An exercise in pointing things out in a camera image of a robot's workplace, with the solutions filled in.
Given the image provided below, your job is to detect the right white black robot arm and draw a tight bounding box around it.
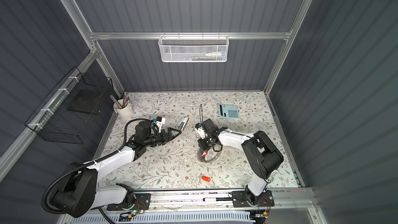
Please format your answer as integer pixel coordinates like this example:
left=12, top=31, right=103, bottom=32
left=195, top=119, right=284, bottom=205

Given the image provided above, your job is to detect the light blue calculator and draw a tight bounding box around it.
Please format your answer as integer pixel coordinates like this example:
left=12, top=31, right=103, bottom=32
left=217, top=103, right=239, bottom=119

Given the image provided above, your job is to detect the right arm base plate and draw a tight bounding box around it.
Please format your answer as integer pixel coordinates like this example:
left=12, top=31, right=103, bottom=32
left=230, top=190, right=275, bottom=207

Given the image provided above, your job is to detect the white pencil cup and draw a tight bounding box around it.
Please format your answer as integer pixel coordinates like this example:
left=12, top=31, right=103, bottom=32
left=110, top=95, right=134, bottom=120

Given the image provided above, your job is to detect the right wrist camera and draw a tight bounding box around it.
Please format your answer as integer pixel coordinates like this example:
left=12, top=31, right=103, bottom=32
left=195, top=123, right=206, bottom=139

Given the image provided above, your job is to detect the black wire mesh basket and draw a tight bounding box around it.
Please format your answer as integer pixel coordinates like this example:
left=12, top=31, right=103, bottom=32
left=25, top=68, right=114, bottom=145

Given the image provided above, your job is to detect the aluminium front rail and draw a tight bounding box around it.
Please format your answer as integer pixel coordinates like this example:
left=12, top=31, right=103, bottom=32
left=134, top=188, right=318, bottom=211

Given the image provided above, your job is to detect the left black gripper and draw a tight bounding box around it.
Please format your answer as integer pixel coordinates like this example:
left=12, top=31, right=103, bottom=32
left=144, top=128, right=181, bottom=148

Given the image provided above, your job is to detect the white tube in basket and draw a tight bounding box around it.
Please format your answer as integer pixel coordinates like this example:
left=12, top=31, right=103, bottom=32
left=200, top=51, right=227, bottom=60

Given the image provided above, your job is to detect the white perforated cable tray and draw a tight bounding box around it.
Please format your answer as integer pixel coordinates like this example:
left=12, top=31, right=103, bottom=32
left=68, top=211, right=256, bottom=224

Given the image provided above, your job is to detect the white wire mesh basket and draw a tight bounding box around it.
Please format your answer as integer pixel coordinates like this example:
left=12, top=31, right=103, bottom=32
left=158, top=36, right=230, bottom=63

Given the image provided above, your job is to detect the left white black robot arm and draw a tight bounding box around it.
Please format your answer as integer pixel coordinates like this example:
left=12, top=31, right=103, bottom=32
left=41, top=118, right=181, bottom=218

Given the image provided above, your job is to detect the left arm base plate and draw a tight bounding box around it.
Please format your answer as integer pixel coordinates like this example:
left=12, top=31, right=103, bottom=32
left=106, top=194, right=151, bottom=212

